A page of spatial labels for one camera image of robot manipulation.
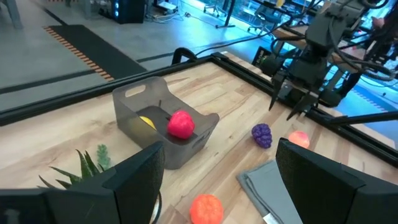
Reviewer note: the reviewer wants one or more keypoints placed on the grey folded cloth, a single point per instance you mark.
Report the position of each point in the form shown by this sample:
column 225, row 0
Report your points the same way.
column 267, row 193

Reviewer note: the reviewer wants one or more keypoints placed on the black orange-striped floor mat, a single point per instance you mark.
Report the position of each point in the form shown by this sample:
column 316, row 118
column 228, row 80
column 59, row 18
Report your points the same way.
column 93, row 49

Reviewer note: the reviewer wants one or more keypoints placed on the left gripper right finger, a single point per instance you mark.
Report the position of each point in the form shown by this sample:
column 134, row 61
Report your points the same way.
column 323, row 193

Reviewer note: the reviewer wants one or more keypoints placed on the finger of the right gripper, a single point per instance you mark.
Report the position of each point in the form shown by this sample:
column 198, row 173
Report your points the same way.
column 281, row 87
column 306, row 102

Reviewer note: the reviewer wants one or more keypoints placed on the black table frame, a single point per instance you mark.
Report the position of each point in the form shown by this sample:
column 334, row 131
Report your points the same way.
column 93, row 92

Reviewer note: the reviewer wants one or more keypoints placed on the black office chair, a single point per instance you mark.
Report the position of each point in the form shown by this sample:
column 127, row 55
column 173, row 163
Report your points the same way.
column 269, row 17

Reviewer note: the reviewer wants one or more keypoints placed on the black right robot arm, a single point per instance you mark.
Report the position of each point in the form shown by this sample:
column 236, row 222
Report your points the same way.
column 326, row 31

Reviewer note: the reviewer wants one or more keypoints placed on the grey translucent plastic bin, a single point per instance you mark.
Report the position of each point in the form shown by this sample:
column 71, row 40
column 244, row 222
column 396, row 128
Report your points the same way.
column 186, row 149

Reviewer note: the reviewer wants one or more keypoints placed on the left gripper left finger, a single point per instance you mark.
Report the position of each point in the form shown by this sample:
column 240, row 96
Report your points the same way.
column 136, row 186

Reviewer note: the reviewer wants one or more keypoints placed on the yellow toy lemon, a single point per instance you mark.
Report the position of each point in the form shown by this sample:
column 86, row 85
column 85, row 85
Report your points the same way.
column 148, row 122

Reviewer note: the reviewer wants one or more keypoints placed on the orange toy orange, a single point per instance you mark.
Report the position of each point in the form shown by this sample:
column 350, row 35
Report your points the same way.
column 206, row 210

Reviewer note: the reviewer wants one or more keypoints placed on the purple toy grapes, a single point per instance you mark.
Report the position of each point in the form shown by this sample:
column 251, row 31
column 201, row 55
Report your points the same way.
column 261, row 136

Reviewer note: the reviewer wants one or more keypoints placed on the pink toy peach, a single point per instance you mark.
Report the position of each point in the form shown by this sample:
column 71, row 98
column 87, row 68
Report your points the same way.
column 298, row 138

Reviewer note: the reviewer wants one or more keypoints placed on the red toy apple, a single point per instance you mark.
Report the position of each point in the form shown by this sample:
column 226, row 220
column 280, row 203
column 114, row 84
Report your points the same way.
column 181, row 124

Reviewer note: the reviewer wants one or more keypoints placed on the artificial succulents in black planter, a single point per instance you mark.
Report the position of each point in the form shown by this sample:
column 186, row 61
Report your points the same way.
column 84, row 168

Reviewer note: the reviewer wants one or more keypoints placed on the black computer tower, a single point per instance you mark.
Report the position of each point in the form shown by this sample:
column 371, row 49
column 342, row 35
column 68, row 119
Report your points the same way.
column 130, row 11

